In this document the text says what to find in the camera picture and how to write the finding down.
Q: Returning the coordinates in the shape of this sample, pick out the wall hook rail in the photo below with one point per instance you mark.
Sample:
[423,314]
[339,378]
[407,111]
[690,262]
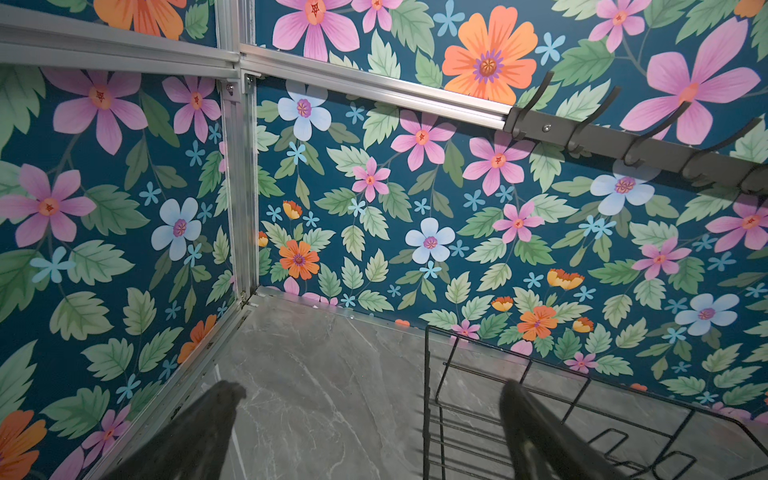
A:
[635,150]

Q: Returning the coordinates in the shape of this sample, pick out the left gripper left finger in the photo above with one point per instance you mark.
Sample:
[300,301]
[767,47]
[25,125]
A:
[193,445]

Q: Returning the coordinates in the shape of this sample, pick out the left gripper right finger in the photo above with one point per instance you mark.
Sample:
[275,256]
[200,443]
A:
[540,446]

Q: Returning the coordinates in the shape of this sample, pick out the black wire dish rack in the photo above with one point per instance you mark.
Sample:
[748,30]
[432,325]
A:
[643,435]

